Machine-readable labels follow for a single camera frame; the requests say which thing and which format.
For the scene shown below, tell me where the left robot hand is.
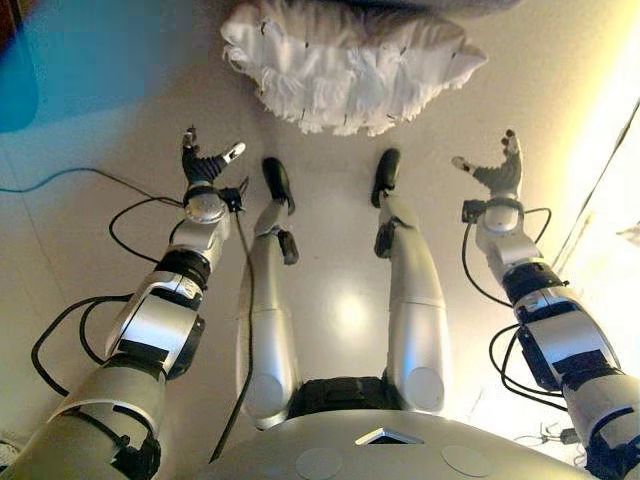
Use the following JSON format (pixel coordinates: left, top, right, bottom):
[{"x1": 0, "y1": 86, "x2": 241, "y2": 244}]
[{"x1": 180, "y1": 124, "x2": 247, "y2": 194}]

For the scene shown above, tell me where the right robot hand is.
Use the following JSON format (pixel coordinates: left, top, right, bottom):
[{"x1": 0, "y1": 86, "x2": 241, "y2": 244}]
[{"x1": 451, "y1": 128, "x2": 525, "y2": 201}]

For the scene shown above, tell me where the white fringed cushion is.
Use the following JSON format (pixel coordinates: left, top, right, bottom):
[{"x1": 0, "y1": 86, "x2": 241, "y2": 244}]
[{"x1": 219, "y1": 2, "x2": 490, "y2": 137}]

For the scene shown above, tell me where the silver right robot leg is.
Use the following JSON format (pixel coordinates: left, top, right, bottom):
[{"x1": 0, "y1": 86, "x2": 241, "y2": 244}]
[{"x1": 369, "y1": 147, "x2": 449, "y2": 414}]

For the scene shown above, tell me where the blue rounded object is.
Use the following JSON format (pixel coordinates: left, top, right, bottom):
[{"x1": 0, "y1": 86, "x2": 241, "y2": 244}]
[{"x1": 0, "y1": 0, "x2": 41, "y2": 134}]

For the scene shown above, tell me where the grey robot torso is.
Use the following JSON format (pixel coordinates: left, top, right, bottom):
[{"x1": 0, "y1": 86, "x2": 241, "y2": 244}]
[{"x1": 197, "y1": 377, "x2": 596, "y2": 480}]

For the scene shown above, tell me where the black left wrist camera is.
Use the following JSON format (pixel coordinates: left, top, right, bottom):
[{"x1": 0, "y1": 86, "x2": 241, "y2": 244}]
[{"x1": 219, "y1": 184, "x2": 246, "y2": 214}]

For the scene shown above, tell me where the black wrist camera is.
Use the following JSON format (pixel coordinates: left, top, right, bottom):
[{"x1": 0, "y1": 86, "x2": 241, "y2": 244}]
[
  {"x1": 461, "y1": 198, "x2": 485, "y2": 224},
  {"x1": 219, "y1": 184, "x2": 246, "y2": 214}
]

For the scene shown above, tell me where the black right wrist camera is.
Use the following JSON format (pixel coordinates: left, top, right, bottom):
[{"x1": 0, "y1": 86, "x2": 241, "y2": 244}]
[{"x1": 461, "y1": 198, "x2": 485, "y2": 224}]

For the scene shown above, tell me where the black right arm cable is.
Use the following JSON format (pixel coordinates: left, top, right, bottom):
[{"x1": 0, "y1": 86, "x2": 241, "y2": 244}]
[{"x1": 462, "y1": 207, "x2": 566, "y2": 396}]

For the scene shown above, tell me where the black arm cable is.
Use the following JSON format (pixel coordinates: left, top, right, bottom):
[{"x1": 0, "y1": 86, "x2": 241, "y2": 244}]
[
  {"x1": 32, "y1": 197, "x2": 189, "y2": 396},
  {"x1": 462, "y1": 207, "x2": 566, "y2": 396}
]

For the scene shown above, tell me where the thin black cord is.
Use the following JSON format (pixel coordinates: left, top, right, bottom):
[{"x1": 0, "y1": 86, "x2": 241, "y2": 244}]
[{"x1": 549, "y1": 98, "x2": 640, "y2": 274}]

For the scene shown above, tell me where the thin floor cable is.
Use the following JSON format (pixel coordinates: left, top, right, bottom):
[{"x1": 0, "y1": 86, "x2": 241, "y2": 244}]
[{"x1": 0, "y1": 167, "x2": 187, "y2": 207}]

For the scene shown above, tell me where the black hanging tether cable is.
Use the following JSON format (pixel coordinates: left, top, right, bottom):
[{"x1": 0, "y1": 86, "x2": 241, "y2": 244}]
[{"x1": 209, "y1": 175, "x2": 256, "y2": 464}]

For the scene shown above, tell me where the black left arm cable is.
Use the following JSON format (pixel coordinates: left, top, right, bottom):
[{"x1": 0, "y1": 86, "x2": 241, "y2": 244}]
[{"x1": 32, "y1": 197, "x2": 189, "y2": 396}]

